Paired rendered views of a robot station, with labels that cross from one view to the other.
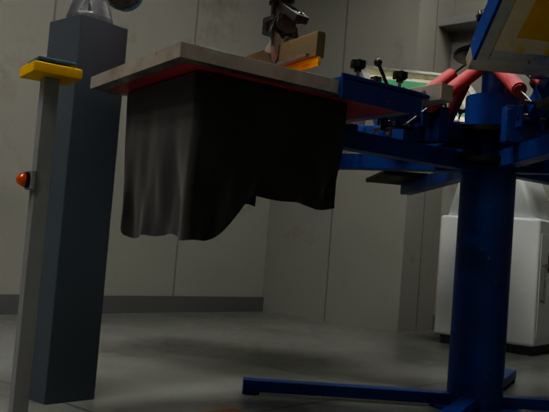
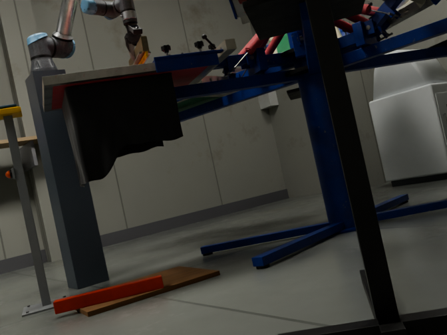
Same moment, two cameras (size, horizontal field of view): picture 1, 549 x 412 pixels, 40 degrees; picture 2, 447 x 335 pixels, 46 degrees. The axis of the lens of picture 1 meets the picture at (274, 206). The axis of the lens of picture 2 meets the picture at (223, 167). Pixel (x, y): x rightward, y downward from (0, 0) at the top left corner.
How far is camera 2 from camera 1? 0.95 m
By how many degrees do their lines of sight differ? 15
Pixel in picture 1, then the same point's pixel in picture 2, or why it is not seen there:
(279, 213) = (280, 132)
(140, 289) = (199, 207)
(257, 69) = (95, 75)
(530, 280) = (436, 127)
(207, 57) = (60, 80)
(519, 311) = (435, 151)
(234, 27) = (211, 24)
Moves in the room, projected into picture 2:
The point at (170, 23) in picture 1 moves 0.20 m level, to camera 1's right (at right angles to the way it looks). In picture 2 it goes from (167, 38) to (183, 33)
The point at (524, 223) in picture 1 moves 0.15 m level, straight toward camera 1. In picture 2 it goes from (421, 90) to (417, 90)
